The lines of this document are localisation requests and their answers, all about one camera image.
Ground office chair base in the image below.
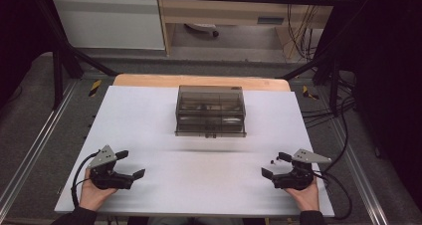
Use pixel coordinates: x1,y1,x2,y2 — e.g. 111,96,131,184
183,22,220,39

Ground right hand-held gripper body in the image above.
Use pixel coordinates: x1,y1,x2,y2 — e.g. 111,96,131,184
272,147,332,191

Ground bundle of black floor cables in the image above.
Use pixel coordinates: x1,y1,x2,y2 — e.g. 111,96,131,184
300,70,358,173

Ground clear brown plastic drawer box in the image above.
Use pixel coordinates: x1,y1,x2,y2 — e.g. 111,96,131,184
174,85,248,139

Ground dark curtain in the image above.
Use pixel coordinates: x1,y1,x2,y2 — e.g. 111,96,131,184
0,0,56,107
336,0,422,214

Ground wooden desk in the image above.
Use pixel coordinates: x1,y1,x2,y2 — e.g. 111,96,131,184
155,0,343,59

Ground yellow black tape strip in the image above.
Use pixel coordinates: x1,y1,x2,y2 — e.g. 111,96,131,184
88,79,103,98
301,85,320,101

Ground person's right hand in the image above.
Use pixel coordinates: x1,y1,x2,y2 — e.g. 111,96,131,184
285,177,320,213

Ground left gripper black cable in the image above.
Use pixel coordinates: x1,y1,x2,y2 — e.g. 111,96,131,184
71,149,102,208

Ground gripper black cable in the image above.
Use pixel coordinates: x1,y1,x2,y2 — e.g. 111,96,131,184
71,149,102,208
312,169,353,221

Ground white cabinet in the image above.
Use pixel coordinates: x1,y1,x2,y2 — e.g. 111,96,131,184
51,0,166,51

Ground person's left hand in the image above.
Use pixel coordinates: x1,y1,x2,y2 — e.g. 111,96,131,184
79,167,119,213

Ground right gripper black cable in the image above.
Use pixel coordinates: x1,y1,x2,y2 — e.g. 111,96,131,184
312,169,353,221

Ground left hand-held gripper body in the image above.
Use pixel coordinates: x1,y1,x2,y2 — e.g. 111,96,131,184
87,144,134,191

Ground hanging cables under desk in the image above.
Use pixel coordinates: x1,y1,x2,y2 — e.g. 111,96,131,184
285,1,328,62

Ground aluminium rail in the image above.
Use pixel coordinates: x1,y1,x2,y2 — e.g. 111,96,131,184
330,117,390,225
0,80,80,207

